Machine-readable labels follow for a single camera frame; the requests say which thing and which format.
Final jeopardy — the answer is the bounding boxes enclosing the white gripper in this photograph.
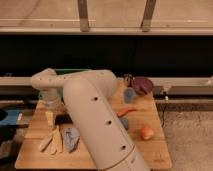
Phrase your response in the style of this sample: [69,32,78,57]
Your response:
[42,88,63,127]

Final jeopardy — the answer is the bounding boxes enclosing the black eraser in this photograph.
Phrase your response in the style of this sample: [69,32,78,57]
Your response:
[55,114,72,125]

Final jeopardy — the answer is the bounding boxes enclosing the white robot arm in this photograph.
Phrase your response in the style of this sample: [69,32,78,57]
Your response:
[31,68,150,171]

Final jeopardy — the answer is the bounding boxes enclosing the blue transparent cup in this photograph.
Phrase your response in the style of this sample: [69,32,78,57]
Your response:
[123,88,136,103]

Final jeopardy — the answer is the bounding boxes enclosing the small metal cup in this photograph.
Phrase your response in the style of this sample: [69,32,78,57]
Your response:
[123,74,133,87]

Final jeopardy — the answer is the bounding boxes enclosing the blue grey cloth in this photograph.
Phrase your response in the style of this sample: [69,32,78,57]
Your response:
[63,127,80,153]

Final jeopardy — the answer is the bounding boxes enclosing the yellow wooden utensils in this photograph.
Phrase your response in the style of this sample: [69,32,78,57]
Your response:
[38,126,63,155]

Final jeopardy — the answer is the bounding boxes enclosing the blue object at left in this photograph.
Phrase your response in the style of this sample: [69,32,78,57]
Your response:
[0,109,22,126]

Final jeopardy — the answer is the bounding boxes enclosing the green plastic tray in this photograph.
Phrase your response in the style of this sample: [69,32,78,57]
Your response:
[37,68,91,101]

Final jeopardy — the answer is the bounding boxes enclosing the orange carrot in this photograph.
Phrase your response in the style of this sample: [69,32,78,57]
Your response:
[116,107,137,117]

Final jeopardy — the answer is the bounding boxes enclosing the blue sponge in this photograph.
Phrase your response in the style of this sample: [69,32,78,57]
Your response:
[119,117,129,130]

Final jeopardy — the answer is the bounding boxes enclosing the orange round fruit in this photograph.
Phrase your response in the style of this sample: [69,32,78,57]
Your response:
[140,126,154,140]

